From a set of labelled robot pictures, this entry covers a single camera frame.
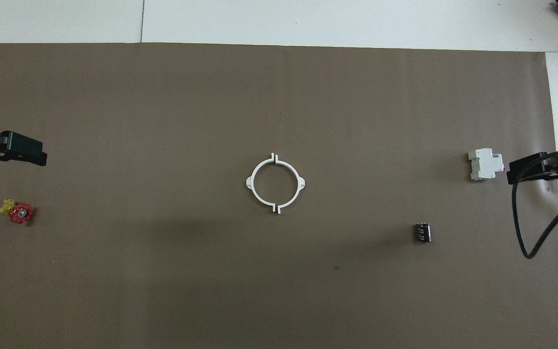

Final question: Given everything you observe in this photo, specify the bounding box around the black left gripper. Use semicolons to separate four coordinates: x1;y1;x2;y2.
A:
0;118;48;168

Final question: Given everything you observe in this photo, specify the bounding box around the white half-ring pipe clamp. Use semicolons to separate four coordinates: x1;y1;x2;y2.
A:
275;154;306;214
246;153;276;214

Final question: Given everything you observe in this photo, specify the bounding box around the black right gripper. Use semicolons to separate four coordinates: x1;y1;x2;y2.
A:
507;131;558;186

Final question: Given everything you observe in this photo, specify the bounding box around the black cylindrical capacitor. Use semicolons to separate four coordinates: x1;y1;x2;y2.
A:
414;222;433;243

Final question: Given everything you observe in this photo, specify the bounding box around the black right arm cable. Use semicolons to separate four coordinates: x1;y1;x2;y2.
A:
511;148;558;259

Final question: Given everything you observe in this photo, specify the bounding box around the brown paper mat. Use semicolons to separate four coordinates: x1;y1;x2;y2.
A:
0;43;558;349

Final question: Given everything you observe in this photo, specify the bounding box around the red and yellow valve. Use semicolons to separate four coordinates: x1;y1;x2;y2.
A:
0;198;36;224

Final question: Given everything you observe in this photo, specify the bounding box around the white circuit breaker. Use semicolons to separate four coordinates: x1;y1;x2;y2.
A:
468;148;505;181

